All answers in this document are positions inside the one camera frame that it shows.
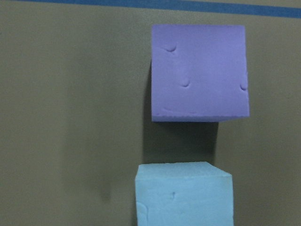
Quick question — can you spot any purple foam block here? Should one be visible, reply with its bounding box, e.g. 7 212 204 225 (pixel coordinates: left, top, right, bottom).
151 24 250 122

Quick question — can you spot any light blue foam block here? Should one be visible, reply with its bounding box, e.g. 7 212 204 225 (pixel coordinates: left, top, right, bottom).
135 161 234 226

